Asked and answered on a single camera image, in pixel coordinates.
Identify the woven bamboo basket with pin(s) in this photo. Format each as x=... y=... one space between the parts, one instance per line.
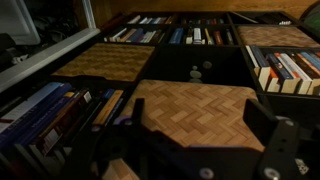
x=193 y=110
x=106 y=61
x=276 y=36

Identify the grey white book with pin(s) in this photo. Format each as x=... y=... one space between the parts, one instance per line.
x=146 y=36

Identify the white closet door frame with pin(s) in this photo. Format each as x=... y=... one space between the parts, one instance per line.
x=50 y=55

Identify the grey pebble stone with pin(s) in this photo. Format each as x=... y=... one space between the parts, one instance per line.
x=207 y=64
x=195 y=80
x=194 y=68
x=195 y=74

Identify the green pothos plant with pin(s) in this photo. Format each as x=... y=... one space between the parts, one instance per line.
x=313 y=16

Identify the black cube bookshelf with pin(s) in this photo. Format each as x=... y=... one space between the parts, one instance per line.
x=173 y=66

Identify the dark red book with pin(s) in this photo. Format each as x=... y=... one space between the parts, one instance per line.
x=65 y=116

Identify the white plastic storage bin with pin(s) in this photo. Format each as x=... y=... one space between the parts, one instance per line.
x=16 y=20

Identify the navy book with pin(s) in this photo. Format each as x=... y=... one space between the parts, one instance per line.
x=278 y=66

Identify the blue circuits textbook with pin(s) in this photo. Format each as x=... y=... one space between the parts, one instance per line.
x=36 y=118

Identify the red brown book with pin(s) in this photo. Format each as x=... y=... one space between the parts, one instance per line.
x=218 y=37

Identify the yellow thin book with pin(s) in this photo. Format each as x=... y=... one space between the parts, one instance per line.
x=207 y=36

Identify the blue book yellow label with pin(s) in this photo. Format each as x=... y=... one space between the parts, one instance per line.
x=68 y=94

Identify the tan brown book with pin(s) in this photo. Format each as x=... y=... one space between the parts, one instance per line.
x=108 y=108

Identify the dark brown book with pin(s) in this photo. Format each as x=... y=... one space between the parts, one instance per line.
x=156 y=36

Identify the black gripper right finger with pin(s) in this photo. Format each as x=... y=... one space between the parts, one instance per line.
x=280 y=146

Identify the small orange book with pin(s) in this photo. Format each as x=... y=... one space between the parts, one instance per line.
x=272 y=78

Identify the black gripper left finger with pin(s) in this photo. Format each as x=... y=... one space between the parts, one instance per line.
x=133 y=133

